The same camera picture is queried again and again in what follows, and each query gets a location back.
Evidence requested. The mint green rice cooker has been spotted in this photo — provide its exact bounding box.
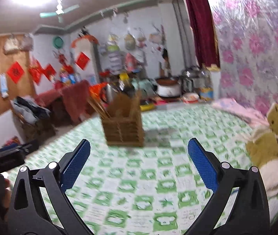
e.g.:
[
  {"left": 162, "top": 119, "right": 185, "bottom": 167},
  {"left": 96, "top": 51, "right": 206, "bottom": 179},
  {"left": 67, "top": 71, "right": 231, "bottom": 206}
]
[{"left": 132, "top": 79, "right": 157, "bottom": 99}]

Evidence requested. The silver pressure cooker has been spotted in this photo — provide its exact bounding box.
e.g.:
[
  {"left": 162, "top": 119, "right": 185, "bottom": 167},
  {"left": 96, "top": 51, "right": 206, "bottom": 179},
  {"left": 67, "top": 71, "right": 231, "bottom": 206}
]
[{"left": 181, "top": 66, "right": 200, "bottom": 93}]

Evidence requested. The chair with clothes pile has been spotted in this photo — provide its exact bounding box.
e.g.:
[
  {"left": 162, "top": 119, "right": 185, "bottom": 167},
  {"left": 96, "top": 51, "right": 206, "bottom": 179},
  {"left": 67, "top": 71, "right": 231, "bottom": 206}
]
[{"left": 10, "top": 96, "right": 56, "bottom": 144}]

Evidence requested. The red cloth covered table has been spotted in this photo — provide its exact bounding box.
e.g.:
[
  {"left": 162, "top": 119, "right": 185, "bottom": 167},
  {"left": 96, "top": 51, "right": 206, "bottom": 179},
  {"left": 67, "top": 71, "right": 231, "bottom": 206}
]
[{"left": 35, "top": 80, "right": 94, "bottom": 127}]

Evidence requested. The green white patterned tablecloth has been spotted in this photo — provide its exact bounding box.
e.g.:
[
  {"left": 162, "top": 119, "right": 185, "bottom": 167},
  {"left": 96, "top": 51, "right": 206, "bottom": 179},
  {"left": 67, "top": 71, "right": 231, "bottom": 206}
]
[{"left": 5, "top": 103, "right": 278, "bottom": 235}]

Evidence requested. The red white bowl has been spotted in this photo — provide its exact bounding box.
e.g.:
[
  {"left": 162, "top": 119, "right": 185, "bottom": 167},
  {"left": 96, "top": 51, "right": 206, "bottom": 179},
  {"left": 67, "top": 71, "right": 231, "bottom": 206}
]
[{"left": 181, "top": 92, "right": 199, "bottom": 103}]

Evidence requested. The person's left hand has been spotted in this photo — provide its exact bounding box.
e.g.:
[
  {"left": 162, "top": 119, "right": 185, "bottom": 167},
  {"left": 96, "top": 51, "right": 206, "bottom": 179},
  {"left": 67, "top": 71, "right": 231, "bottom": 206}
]
[{"left": 2, "top": 178, "right": 12, "bottom": 217}]

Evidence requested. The steel electric kettle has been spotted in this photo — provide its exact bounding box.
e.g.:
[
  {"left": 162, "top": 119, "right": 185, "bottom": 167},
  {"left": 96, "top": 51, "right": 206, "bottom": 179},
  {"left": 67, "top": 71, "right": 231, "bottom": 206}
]
[{"left": 100, "top": 83, "right": 119, "bottom": 104}]

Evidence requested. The red diamond paper on fridge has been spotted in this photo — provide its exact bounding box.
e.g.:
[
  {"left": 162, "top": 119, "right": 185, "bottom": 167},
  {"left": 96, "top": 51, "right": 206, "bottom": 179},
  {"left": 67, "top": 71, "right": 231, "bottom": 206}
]
[{"left": 76, "top": 52, "right": 90, "bottom": 70}]

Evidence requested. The stacked grey steamer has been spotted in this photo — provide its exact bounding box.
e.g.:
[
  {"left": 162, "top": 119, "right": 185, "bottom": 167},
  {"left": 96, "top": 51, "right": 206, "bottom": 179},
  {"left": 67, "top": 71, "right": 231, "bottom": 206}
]
[{"left": 107, "top": 44, "right": 123, "bottom": 74}]

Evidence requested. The green ceiling fan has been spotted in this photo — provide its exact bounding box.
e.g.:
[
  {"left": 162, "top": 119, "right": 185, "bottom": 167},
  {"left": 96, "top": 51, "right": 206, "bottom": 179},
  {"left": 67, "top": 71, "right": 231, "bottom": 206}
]
[{"left": 39, "top": 0, "right": 80, "bottom": 23}]

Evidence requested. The wooden slatted chopstick holder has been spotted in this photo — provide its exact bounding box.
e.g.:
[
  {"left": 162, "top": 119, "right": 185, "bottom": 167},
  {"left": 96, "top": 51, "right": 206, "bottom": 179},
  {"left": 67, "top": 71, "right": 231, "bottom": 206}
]
[{"left": 101, "top": 91, "right": 144, "bottom": 147}]

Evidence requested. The white refrigerator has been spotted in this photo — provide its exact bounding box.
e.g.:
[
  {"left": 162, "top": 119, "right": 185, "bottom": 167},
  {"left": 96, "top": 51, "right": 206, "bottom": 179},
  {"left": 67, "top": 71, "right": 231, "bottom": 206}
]
[{"left": 71, "top": 34, "right": 101, "bottom": 85}]

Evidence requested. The red snack box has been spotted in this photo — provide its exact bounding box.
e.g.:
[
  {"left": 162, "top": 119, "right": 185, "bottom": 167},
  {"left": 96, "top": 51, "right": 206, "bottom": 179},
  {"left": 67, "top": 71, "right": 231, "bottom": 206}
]
[{"left": 2, "top": 136, "right": 21, "bottom": 147}]

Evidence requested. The green round plate on wall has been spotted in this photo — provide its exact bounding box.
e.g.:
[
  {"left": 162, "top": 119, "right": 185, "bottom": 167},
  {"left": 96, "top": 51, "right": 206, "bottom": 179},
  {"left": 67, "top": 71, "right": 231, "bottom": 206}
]
[{"left": 53, "top": 36, "right": 64, "bottom": 49}]

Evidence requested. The white hotplate with wok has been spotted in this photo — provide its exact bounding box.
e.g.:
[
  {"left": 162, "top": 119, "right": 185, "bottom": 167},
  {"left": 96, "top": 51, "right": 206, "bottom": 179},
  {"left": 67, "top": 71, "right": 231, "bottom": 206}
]
[{"left": 155, "top": 77, "right": 181, "bottom": 98}]

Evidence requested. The clear plastic oil bottle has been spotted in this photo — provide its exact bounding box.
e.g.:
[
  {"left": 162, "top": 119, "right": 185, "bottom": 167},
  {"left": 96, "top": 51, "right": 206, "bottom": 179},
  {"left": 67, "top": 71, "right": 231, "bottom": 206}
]
[{"left": 199, "top": 64, "right": 214, "bottom": 101}]

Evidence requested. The yellow pan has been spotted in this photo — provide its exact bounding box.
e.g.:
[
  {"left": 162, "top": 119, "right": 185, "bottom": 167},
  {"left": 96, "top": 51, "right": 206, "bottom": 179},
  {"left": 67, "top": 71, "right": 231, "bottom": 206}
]
[{"left": 140, "top": 103, "right": 155, "bottom": 112}]

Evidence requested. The yellow green plush toy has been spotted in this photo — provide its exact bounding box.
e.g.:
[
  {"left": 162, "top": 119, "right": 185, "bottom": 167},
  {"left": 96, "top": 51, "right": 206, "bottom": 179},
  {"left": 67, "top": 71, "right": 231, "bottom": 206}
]
[{"left": 246, "top": 103, "right": 278, "bottom": 197}]

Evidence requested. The pink folded blanket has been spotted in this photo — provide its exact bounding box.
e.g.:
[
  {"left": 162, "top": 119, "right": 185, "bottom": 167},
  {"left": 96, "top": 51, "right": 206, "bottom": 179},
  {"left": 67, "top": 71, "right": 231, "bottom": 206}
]
[{"left": 211, "top": 98, "right": 269, "bottom": 128}]

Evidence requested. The red diamond paper on door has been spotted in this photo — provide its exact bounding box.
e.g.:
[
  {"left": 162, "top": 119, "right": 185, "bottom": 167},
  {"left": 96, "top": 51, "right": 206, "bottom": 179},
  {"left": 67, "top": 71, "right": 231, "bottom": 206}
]
[{"left": 6, "top": 61, "right": 24, "bottom": 84}]

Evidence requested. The pink thermos jug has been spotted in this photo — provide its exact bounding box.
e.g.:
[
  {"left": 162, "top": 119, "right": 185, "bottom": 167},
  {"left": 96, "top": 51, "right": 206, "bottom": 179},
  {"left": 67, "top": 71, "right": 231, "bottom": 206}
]
[{"left": 125, "top": 53, "right": 137, "bottom": 72}]

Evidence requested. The dark soy sauce bottle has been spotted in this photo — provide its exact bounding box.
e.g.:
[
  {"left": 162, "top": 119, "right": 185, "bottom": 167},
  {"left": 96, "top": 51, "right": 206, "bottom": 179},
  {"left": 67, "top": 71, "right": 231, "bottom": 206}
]
[{"left": 119, "top": 73, "right": 135, "bottom": 97}]

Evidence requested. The dark red hanging curtain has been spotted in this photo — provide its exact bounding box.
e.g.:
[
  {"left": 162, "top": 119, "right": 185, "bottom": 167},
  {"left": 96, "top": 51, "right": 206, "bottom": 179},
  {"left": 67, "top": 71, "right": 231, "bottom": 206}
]
[{"left": 186, "top": 0, "right": 220, "bottom": 67}]

